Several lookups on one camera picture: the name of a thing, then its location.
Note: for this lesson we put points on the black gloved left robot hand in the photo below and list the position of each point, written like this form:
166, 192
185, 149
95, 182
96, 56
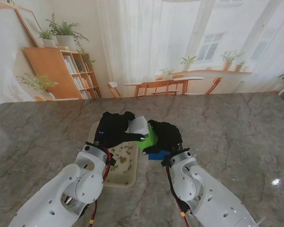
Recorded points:
113, 130

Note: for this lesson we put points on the white square jar lid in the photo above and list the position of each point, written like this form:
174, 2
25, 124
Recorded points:
139, 125

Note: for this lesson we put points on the green square jar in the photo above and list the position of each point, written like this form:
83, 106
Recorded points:
149, 142

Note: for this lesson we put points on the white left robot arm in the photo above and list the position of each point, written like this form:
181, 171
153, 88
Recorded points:
73, 186

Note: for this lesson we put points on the printed room backdrop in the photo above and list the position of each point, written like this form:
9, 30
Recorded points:
142, 47

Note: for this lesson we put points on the cream baking tray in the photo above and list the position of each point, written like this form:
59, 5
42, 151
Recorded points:
123, 177

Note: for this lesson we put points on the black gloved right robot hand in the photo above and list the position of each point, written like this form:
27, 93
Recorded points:
168, 137

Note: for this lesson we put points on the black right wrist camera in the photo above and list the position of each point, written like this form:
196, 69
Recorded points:
166, 162

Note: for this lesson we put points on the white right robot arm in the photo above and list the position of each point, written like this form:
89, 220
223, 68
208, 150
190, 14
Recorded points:
198, 189

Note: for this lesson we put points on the blue plastic scraper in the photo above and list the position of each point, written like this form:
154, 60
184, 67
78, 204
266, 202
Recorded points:
157, 156

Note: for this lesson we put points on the scattered green beans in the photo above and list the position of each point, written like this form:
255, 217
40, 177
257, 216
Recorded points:
121, 159

